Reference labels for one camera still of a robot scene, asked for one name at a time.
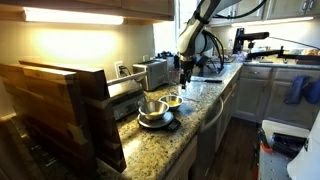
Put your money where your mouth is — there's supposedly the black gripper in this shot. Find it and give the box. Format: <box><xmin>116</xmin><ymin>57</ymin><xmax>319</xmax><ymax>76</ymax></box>
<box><xmin>180</xmin><ymin>56</ymin><xmax>196</xmax><ymax>89</ymax></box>

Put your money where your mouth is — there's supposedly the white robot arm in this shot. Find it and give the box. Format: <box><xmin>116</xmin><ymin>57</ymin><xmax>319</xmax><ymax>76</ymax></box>
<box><xmin>177</xmin><ymin>0</ymin><xmax>241</xmax><ymax>89</ymax></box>

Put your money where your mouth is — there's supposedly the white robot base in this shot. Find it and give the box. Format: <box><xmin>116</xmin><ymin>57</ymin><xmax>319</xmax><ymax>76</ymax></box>
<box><xmin>287</xmin><ymin>111</ymin><xmax>320</xmax><ymax>180</ymax></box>

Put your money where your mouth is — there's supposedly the steel bowl with yellow grains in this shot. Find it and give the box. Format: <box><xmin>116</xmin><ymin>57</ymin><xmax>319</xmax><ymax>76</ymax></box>
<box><xmin>160</xmin><ymin>95</ymin><xmax>183</xmax><ymax>111</ymax></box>

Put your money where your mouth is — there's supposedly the steel bowl on scale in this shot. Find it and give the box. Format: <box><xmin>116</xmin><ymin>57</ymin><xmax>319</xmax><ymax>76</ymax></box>
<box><xmin>138</xmin><ymin>101</ymin><xmax>169</xmax><ymax>121</ymax></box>

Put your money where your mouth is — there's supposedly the black round kitchen scale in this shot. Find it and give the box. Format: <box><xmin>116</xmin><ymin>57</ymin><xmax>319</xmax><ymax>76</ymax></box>
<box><xmin>137</xmin><ymin>112</ymin><xmax>181</xmax><ymax>131</ymax></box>

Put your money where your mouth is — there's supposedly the glass measuring jar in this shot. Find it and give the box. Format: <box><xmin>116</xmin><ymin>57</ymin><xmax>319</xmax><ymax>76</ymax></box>
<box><xmin>168</xmin><ymin>68</ymin><xmax>181</xmax><ymax>84</ymax></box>

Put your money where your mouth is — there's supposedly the black knife on counter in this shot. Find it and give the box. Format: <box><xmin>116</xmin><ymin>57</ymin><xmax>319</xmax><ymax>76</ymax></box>
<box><xmin>191</xmin><ymin>78</ymin><xmax>223</xmax><ymax>83</ymax></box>

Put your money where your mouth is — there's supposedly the stainless steel toaster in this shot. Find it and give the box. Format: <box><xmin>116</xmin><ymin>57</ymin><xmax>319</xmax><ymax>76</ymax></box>
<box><xmin>133</xmin><ymin>59</ymin><xmax>168</xmax><ymax>91</ymax></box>

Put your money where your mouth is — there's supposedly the silver panini grill press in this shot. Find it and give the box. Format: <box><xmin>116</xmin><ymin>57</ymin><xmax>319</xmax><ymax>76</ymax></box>
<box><xmin>107</xmin><ymin>72</ymin><xmax>146</xmax><ymax>120</ymax></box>

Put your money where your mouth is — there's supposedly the dark wooden cutting board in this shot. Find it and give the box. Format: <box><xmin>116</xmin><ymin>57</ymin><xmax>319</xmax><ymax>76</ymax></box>
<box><xmin>20</xmin><ymin>60</ymin><xmax>126</xmax><ymax>173</ymax></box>

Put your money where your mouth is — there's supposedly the blue hanging towel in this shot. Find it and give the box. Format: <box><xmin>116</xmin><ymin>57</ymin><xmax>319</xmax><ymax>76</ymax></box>
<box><xmin>284</xmin><ymin>75</ymin><xmax>310</xmax><ymax>105</ymax></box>

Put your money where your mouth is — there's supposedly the white cart with tools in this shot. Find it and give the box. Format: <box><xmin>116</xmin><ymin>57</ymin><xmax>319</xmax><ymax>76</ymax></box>
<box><xmin>257</xmin><ymin>120</ymin><xmax>309</xmax><ymax>180</ymax></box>

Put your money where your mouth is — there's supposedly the large wooden cutting board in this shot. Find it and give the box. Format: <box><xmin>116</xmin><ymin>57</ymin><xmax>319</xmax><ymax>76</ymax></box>
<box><xmin>0</xmin><ymin>64</ymin><xmax>97</xmax><ymax>178</ymax></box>

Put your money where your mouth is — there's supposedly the under-cabinet light bar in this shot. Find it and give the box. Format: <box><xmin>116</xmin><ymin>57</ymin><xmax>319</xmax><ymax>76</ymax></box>
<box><xmin>23</xmin><ymin>7</ymin><xmax>124</xmax><ymax>25</ymax></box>

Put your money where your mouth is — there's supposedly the dishwasher with handle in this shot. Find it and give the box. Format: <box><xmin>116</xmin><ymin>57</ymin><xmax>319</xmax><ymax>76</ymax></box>
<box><xmin>192</xmin><ymin>97</ymin><xmax>224</xmax><ymax>180</ymax></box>

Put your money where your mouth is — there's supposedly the white wall outlet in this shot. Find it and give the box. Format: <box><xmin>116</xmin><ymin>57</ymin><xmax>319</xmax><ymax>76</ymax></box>
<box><xmin>114</xmin><ymin>61</ymin><xmax>124</xmax><ymax>78</ymax></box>

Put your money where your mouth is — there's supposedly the black camera stand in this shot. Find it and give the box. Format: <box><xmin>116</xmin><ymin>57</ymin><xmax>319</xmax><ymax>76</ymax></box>
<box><xmin>233</xmin><ymin>27</ymin><xmax>320</xmax><ymax>63</ymax></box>

